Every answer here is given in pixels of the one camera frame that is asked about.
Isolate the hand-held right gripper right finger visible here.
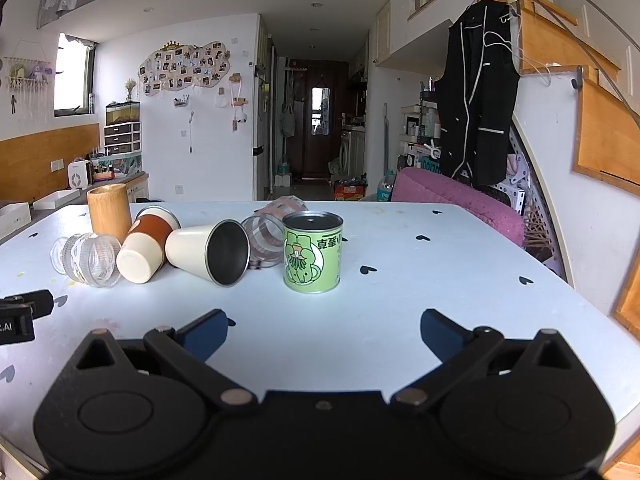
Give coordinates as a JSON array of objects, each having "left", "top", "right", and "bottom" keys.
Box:
[{"left": 390, "top": 309, "right": 585, "bottom": 413}]

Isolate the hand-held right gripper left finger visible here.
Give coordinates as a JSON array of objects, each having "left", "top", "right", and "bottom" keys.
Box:
[{"left": 75, "top": 309, "right": 259, "bottom": 411}]

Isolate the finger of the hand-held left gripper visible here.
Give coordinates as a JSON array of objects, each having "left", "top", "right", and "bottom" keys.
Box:
[{"left": 0, "top": 289, "right": 54, "bottom": 319}]

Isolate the white metal cup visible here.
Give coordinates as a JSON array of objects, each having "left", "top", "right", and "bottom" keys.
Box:
[{"left": 165, "top": 219, "right": 251, "bottom": 288}]

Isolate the clear ribbed glass cup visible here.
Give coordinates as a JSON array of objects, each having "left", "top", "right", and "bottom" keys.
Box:
[{"left": 50, "top": 232, "right": 123, "bottom": 289}]

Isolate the brown and white paper cup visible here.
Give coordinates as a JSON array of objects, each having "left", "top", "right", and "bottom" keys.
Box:
[{"left": 116, "top": 206, "right": 181, "bottom": 285}]

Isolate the bamboo wooden cup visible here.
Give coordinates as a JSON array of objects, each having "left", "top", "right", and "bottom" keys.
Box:
[{"left": 87, "top": 184, "right": 133, "bottom": 246}]

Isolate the clear pink striped glass cup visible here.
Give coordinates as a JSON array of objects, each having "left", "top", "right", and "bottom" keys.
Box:
[{"left": 241, "top": 196, "right": 309, "bottom": 270}]

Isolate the flat white box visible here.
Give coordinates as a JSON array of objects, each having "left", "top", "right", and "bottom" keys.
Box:
[
  {"left": 0, "top": 202, "right": 32, "bottom": 241},
  {"left": 32, "top": 189, "right": 81, "bottom": 210}
]

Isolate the pink chair cushion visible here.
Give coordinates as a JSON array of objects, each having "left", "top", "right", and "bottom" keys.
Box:
[{"left": 392, "top": 167, "right": 526, "bottom": 249}]

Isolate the green printed tin can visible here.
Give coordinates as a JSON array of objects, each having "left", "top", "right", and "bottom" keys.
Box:
[{"left": 282, "top": 210, "right": 345, "bottom": 294}]

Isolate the small white appliance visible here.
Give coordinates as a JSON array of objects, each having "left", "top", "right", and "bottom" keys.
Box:
[{"left": 68, "top": 160, "right": 94, "bottom": 190}]

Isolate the large water bottle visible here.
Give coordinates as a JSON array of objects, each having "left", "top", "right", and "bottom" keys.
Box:
[{"left": 376, "top": 172, "right": 396, "bottom": 203}]

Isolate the red snack bag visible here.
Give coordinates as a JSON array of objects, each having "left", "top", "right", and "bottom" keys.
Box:
[{"left": 332, "top": 177, "right": 369, "bottom": 202}]

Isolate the white drawer unit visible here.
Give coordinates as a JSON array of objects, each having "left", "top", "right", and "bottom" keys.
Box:
[{"left": 103, "top": 122, "right": 144, "bottom": 157}]

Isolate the washing machine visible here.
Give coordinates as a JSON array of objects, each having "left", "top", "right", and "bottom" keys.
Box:
[{"left": 339, "top": 130, "right": 366, "bottom": 179}]

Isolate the glass fish tank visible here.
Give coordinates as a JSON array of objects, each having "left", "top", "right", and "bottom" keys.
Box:
[{"left": 105, "top": 101, "right": 142, "bottom": 126}]

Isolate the storage shelf rack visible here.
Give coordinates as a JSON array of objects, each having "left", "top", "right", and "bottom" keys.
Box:
[{"left": 399, "top": 77, "right": 444, "bottom": 171}]

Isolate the refrigerator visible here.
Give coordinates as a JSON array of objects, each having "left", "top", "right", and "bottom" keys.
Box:
[{"left": 254, "top": 66, "right": 274, "bottom": 201}]

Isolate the hanging grey bag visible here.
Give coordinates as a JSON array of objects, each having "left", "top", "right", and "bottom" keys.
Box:
[{"left": 278, "top": 102, "right": 297, "bottom": 139}]

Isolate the window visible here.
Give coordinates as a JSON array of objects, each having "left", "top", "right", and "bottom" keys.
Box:
[{"left": 53, "top": 32, "right": 96, "bottom": 117}]

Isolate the dark wooden door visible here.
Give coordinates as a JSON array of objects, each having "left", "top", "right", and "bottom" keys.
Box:
[{"left": 299, "top": 60, "right": 349, "bottom": 179}]

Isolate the black jacket with white trim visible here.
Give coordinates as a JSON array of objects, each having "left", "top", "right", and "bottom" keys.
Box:
[{"left": 433, "top": 0, "right": 521, "bottom": 189}]

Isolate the door mirror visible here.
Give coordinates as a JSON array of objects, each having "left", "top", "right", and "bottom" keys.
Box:
[{"left": 311, "top": 87, "right": 331, "bottom": 136}]

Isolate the wooden staircase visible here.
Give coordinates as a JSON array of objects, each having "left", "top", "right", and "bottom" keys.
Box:
[{"left": 474, "top": 0, "right": 640, "bottom": 333}]

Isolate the wall hanging rack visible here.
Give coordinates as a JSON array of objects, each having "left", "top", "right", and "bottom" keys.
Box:
[{"left": 2, "top": 54, "right": 54, "bottom": 117}]

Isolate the photo collage wall board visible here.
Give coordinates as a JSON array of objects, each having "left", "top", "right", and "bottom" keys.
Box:
[{"left": 138, "top": 41, "right": 232, "bottom": 97}]

